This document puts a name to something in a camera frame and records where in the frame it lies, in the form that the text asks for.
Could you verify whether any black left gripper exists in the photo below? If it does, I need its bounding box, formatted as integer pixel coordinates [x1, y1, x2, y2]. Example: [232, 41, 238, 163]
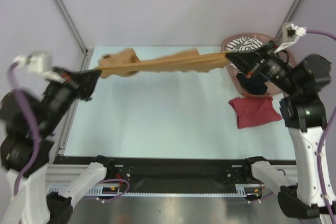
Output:
[38, 64, 102, 133]

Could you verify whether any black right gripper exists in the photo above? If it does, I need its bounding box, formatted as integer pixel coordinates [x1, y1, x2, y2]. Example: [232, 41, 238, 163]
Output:
[226, 39, 299, 95]

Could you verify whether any mustard yellow tank top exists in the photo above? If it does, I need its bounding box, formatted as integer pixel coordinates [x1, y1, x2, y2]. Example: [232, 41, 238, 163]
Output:
[96, 48, 229, 79]

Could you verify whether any red tank top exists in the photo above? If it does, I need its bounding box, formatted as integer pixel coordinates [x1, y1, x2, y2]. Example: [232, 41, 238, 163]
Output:
[228, 97, 282, 129]

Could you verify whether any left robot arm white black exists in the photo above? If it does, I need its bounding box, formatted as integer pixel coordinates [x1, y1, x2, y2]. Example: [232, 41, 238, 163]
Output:
[1, 67, 116, 223]

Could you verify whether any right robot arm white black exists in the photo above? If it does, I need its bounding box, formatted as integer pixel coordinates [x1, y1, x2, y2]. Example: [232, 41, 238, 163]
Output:
[226, 41, 335, 222]

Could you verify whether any black white striped tank top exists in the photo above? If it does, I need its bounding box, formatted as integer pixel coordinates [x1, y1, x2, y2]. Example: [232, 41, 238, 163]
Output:
[225, 36, 263, 52]

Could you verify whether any pink translucent laundry basket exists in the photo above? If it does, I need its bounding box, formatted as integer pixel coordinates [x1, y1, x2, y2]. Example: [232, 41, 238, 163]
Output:
[221, 33, 281, 98]

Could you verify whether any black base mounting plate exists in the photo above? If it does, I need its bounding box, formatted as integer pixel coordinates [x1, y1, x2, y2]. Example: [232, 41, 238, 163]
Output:
[53, 156, 297, 199]

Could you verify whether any left aluminium corner post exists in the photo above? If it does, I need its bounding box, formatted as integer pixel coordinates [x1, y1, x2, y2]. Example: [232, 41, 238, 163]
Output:
[53, 0, 88, 56]

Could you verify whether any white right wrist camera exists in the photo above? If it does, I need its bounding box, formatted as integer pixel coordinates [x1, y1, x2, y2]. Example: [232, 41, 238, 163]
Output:
[274, 23, 307, 54]

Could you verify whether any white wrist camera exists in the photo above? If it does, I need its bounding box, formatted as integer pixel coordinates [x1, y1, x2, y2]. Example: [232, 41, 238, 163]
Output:
[274, 23, 307, 54]
[14, 51, 64, 83]

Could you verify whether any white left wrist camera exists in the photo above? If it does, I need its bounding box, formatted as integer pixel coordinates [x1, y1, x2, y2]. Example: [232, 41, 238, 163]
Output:
[14, 51, 64, 83]

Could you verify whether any aluminium frame rail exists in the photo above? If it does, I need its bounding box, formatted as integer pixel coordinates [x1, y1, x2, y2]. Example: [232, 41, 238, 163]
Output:
[46, 165, 88, 186]

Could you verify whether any grey slotted cable duct left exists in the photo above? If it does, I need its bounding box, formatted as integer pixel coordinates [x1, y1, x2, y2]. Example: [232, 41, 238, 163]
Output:
[48, 185, 124, 196]

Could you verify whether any grey slotted cable duct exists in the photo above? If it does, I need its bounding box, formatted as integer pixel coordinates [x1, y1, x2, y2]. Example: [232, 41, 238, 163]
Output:
[235, 184, 264, 197]
[48, 185, 124, 196]

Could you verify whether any grey slotted cable duct right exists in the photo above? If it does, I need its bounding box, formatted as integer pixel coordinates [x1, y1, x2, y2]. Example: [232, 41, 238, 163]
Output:
[235, 184, 264, 197]

